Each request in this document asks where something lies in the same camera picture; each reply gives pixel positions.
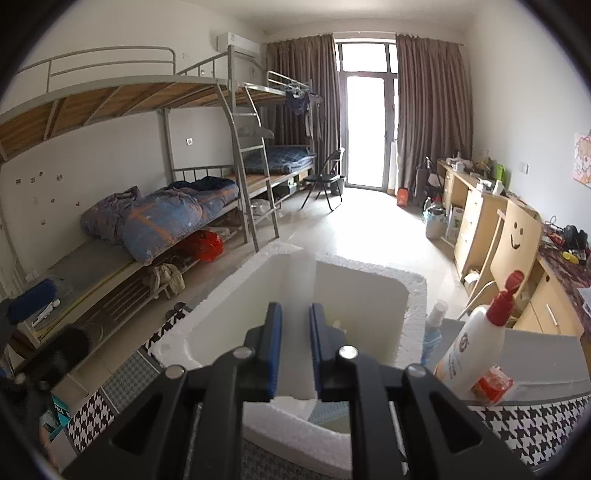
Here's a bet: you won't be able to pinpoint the grey pillow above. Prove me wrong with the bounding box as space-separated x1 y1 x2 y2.
235 124 275 139

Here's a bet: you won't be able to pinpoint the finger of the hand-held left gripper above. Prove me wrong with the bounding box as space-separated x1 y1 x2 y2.
25 325 90 402
9 279 58 324

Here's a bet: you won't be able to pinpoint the assorted desk clutter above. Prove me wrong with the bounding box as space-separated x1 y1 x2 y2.
445 152 495 185

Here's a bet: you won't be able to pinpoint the large metal bunk bed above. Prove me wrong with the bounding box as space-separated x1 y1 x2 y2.
0 44 280 352

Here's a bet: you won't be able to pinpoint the patterned desk cloth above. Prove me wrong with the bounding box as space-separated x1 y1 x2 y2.
538 226 591 296

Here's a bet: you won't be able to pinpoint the glass balcony door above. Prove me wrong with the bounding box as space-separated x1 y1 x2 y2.
335 41 399 190

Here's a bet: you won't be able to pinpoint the beige crumpled clothing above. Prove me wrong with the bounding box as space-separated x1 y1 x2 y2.
143 263 185 296

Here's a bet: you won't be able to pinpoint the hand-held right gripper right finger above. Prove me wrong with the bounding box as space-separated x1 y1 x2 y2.
310 302 534 480

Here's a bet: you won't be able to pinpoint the cartoon wall poster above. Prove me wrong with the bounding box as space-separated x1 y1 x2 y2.
573 131 591 190

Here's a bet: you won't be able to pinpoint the small metal bunk bed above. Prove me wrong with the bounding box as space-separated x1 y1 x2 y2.
231 69 345 217

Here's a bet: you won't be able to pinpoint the folded blue bedding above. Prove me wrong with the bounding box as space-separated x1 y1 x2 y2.
245 145 315 175

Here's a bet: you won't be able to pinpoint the red plastic bag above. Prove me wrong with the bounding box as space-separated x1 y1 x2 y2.
178 231 225 261

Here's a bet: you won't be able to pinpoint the white carton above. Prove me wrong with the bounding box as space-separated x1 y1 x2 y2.
445 205 465 243

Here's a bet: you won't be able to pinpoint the long wooden desk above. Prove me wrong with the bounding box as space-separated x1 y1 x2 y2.
436 159 591 342

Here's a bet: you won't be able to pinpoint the small blue spray bottle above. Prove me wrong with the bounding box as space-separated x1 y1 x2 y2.
422 300 448 365

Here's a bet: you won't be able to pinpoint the dark hanging clothes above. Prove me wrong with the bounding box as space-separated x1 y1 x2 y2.
284 90 321 139

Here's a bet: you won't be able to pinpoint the black folded cart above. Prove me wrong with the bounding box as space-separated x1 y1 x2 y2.
416 157 437 206

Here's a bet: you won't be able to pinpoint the white air conditioner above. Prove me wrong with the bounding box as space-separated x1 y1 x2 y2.
217 31 260 58

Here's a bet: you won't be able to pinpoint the white pump bottle red nozzle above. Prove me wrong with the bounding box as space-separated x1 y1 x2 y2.
436 269 526 398

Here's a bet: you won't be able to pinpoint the grey mattress pad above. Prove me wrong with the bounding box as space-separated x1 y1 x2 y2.
46 244 134 315

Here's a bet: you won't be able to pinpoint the white foam box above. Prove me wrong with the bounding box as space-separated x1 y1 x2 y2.
152 242 428 480

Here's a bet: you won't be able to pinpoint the small white device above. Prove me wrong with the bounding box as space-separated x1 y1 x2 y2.
31 299 62 329

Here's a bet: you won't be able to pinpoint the blue patterned quilt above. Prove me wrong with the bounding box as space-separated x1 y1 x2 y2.
81 178 238 264

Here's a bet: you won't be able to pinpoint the white plastic bucket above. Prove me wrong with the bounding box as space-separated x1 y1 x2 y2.
425 205 446 240

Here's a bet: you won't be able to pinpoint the brown curtain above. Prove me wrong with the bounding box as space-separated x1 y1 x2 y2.
265 34 340 162
394 33 472 195

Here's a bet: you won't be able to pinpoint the metal bunk ladder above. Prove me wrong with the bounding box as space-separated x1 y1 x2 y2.
217 83 280 252

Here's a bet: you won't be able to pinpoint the teal packet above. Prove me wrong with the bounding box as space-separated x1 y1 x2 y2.
39 392 70 439

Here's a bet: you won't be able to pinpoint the red snack packet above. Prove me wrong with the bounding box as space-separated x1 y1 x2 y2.
475 364 514 407

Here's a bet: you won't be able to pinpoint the wooden chair with smiley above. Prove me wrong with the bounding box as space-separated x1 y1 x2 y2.
462 198 543 319

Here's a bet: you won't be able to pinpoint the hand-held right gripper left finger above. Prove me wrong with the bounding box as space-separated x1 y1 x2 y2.
62 302 284 480

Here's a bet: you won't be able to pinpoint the houndstooth tablecloth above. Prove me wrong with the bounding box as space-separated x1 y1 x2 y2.
67 302 591 480

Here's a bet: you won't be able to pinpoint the black folding chair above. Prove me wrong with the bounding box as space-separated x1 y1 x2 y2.
302 148 346 212

